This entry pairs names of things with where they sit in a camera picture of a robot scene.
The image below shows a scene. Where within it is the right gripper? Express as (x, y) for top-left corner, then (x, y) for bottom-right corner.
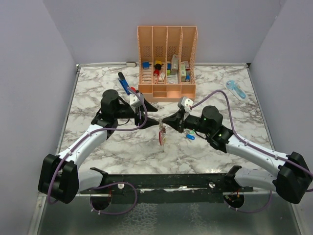
(162, 109), (212, 135)

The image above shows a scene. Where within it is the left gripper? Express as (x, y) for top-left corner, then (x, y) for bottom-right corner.
(113, 98), (160, 128)

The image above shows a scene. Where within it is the metal key holder red handle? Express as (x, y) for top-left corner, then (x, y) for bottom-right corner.
(158, 119), (166, 151)

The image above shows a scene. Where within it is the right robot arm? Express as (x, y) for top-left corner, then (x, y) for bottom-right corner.
(163, 106), (313, 204)

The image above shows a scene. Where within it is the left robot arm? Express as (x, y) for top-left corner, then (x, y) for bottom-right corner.
(38, 89), (159, 204)

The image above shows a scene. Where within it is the blue key tag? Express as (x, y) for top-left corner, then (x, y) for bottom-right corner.
(185, 134), (195, 141)

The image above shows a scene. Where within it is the blue stapler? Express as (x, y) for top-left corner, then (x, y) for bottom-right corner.
(118, 72), (131, 95)

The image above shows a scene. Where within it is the black red bottle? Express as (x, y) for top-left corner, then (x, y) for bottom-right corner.
(154, 63), (162, 76)

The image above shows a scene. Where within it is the blue cube in organizer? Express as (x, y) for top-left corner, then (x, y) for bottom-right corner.
(142, 61), (151, 70)

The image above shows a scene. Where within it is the white red box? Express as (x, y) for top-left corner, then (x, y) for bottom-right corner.
(180, 61), (190, 82)

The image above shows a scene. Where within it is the peach desk organizer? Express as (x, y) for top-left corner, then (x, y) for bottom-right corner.
(137, 26), (198, 102)

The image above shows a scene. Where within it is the grey green box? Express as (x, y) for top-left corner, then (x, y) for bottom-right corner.
(170, 54), (179, 75)

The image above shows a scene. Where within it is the blue blister pack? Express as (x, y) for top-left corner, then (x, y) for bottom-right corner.
(225, 80), (247, 101)

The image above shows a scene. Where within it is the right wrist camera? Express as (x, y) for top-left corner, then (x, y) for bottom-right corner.
(178, 96), (194, 113)

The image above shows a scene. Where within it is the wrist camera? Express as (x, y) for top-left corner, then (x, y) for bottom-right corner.
(130, 87), (143, 109)
(178, 96), (194, 113)

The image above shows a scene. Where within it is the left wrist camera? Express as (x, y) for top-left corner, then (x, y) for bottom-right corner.
(130, 87), (143, 109)

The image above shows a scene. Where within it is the aluminium rail frame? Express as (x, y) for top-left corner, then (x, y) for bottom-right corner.
(30, 65), (300, 235)

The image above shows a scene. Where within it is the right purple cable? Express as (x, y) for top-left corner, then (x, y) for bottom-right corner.
(189, 90), (313, 214)

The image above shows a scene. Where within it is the purple cable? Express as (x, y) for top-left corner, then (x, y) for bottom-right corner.
(47, 88), (149, 215)
(189, 90), (313, 214)

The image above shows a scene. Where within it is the white plug at wall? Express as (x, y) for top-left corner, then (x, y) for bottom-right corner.
(126, 62), (137, 68)

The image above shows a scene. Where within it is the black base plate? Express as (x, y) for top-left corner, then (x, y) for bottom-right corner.
(48, 159), (284, 204)

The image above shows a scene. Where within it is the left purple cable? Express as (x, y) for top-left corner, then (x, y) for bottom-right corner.
(47, 88), (149, 215)

